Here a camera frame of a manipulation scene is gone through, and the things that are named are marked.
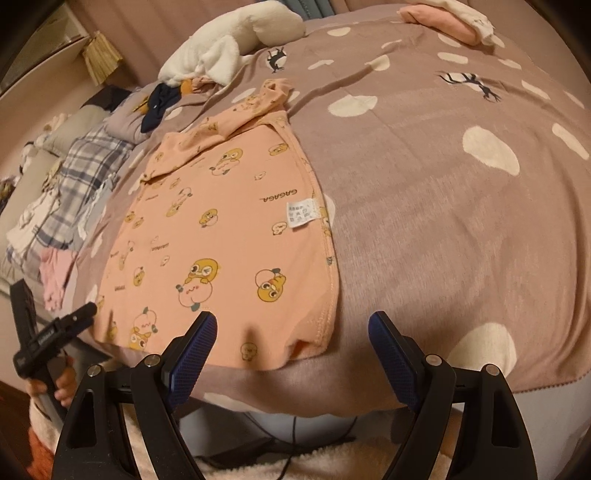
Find person's left hand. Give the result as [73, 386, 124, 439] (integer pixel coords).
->
[52, 362, 78, 409]

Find grey pillow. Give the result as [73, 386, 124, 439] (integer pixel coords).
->
[41, 102, 117, 149]

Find mauve spotted deer print blanket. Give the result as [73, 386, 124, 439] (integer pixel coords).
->
[74, 8, 591, 416]

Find straw-coloured bundle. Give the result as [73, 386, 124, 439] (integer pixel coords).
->
[82, 31, 124, 86]

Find folded pink clothes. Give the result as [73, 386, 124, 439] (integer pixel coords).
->
[399, 4, 483, 45]

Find white cloth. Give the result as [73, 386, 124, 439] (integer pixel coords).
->
[425, 0, 496, 45]

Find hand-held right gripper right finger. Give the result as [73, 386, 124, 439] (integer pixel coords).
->
[368, 311, 539, 480]

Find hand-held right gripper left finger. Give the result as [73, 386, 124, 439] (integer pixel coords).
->
[51, 311, 218, 480]

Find peach cartoon print baby shirt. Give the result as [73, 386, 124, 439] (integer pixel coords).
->
[92, 78, 343, 373]

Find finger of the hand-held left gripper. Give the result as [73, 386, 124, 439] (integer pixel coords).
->
[53, 302, 99, 335]

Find white fleece clothing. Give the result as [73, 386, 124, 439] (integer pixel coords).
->
[28, 360, 467, 480]

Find crumpled pink cloth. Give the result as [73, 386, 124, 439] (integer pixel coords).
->
[39, 248, 80, 311]

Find plaid cloth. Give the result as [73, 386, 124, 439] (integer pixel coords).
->
[7, 126, 136, 274]

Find teal curtain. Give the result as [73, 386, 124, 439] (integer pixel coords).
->
[281, 0, 326, 25]

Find white plush toy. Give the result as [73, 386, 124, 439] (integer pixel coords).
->
[158, 0, 308, 89]

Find black cable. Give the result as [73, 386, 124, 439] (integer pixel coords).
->
[242, 406, 365, 480]

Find navy cloth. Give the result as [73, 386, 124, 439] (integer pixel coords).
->
[140, 84, 184, 136]

